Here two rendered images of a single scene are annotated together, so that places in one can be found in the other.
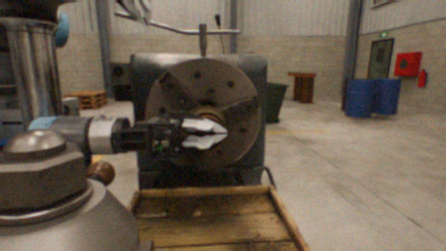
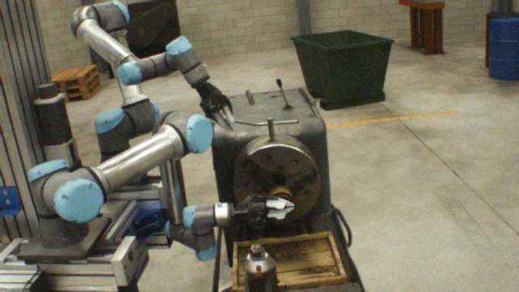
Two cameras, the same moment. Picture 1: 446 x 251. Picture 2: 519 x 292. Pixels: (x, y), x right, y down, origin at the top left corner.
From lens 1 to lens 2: 1.15 m
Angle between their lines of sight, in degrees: 9
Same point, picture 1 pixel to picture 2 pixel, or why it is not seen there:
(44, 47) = (178, 163)
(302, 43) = not seen: outside the picture
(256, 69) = (316, 134)
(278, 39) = not seen: outside the picture
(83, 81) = (57, 50)
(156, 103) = (241, 179)
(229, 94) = (294, 168)
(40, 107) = (178, 198)
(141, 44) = not seen: outside the picture
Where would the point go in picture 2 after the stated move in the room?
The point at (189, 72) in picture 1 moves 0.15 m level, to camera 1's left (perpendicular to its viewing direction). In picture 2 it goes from (263, 156) to (221, 160)
